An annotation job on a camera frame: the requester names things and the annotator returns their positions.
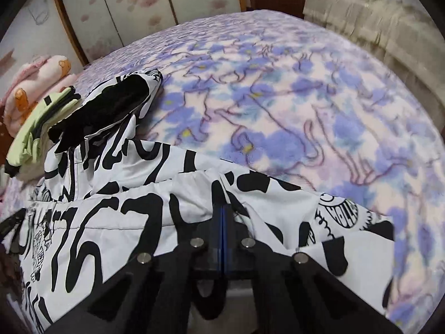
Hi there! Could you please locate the black and white printed jacket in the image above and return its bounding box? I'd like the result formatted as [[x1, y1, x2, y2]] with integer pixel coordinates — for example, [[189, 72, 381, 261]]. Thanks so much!
[[0, 70, 397, 334]]

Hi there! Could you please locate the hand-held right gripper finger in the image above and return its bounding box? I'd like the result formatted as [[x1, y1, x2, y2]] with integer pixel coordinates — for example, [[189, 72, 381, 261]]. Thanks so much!
[[223, 206, 404, 334], [43, 205, 225, 334]]

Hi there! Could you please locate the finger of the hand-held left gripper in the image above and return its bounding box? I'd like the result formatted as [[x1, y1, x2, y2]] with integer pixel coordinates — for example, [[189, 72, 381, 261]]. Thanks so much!
[[0, 208, 28, 254]]

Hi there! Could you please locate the pink bear print quilt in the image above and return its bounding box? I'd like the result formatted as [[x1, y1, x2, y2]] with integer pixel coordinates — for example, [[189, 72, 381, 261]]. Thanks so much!
[[0, 55, 79, 136]]

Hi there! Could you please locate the light green garment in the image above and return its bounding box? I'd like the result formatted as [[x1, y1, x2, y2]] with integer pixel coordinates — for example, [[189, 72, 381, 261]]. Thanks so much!
[[5, 87, 82, 178]]

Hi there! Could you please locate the beige cloth covered furniture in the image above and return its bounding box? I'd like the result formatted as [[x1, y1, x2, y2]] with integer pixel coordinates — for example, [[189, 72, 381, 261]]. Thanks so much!
[[302, 0, 445, 119]]

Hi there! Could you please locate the purple cat print blanket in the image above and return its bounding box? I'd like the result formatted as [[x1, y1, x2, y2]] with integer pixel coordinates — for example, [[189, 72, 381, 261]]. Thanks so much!
[[0, 9, 445, 334]]

